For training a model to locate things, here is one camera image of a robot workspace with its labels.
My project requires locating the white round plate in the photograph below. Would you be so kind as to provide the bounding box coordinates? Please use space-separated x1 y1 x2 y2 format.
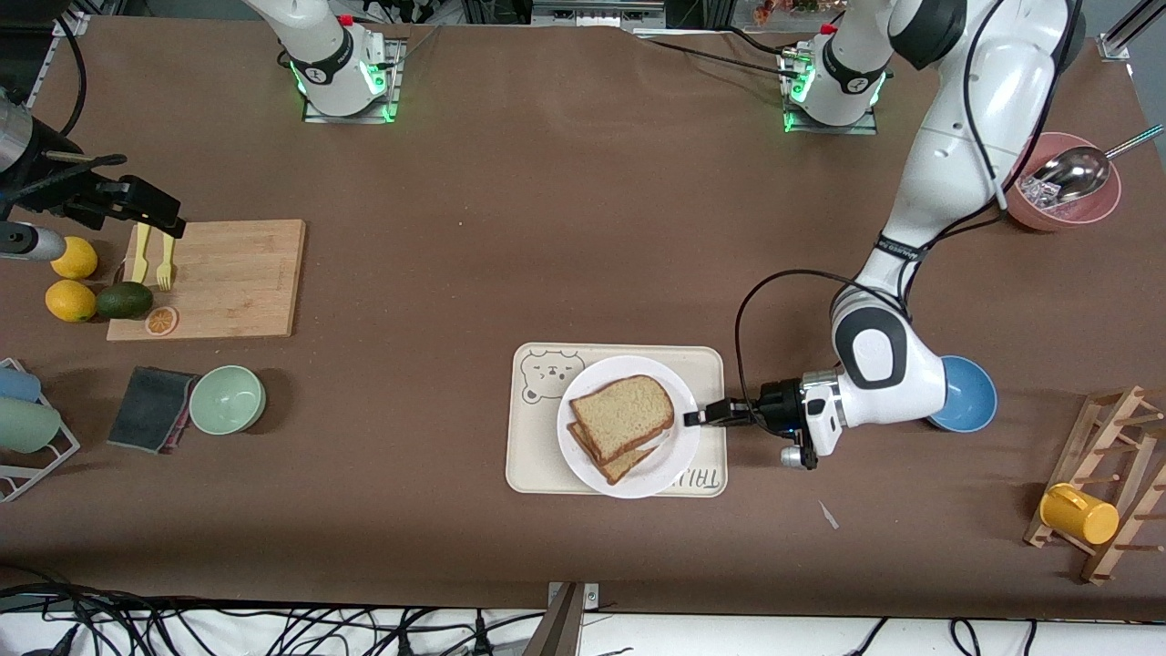
557 354 701 499

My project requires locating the brown bread slice sandwich lid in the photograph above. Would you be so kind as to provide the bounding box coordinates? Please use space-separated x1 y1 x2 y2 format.
569 374 676 466

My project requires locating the yellow lemon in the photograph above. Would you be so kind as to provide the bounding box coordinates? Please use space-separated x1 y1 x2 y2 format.
45 280 97 323
50 236 98 280

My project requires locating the dark green avocado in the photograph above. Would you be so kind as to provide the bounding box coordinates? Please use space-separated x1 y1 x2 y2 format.
95 282 154 321

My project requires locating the bamboo cutting board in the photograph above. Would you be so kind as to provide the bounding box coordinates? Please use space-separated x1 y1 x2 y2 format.
107 219 307 343

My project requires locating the brown bread slice under egg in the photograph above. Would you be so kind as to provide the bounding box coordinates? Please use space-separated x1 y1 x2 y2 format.
567 421 659 486

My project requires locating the dark grey sponge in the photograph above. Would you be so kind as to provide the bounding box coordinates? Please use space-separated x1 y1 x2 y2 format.
107 366 199 455

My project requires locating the cream bear print tray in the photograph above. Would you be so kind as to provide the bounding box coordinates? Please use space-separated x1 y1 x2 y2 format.
506 343 729 498

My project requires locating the blue bowl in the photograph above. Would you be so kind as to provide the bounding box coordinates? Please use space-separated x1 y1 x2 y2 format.
927 355 998 433

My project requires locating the pale green bowl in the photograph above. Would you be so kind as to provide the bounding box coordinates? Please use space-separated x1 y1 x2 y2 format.
189 365 267 436

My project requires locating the blue cup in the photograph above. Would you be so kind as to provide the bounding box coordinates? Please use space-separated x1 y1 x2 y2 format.
0 366 42 404

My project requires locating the pale green cup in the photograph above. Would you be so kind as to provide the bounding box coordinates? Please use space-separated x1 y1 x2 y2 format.
0 397 62 454

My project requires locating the dark slanted pole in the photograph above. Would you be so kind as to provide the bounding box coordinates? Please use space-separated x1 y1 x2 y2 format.
523 583 585 656

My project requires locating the yellow mug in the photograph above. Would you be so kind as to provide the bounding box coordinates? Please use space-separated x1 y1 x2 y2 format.
1039 483 1120 546

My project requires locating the wooden mug rack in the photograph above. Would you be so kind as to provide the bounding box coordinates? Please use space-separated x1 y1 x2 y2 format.
1023 385 1166 585

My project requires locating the clear ice cubes pile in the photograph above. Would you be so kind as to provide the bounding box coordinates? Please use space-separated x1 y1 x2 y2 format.
1018 173 1063 216

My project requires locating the pink bowl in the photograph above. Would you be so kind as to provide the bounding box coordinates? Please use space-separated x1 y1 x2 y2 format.
1005 132 1122 232

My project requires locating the metal scoop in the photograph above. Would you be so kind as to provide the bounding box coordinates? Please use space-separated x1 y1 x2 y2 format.
1034 125 1165 207

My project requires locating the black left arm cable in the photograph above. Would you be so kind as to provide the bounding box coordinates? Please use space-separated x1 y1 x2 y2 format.
733 0 1087 429

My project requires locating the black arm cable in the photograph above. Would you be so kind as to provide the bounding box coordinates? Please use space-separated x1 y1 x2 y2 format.
53 16 89 139
733 0 1087 429

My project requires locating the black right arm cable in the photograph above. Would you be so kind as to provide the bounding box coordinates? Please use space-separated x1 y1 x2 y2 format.
53 16 89 139

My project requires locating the white wire cup rack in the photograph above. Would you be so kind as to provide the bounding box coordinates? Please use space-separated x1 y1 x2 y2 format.
0 358 81 502

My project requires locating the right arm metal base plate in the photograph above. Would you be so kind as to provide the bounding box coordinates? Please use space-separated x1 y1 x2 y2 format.
302 35 407 125

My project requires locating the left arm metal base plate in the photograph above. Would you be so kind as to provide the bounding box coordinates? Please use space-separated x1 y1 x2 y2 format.
780 41 880 136

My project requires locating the black cable across table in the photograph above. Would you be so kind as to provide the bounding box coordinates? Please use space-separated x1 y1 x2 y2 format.
638 27 804 79

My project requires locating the black floor cable tangle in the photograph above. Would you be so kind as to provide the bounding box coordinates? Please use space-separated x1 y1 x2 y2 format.
0 565 547 656

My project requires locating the aluminium frame profile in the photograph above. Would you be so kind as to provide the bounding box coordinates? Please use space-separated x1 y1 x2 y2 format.
530 0 668 29

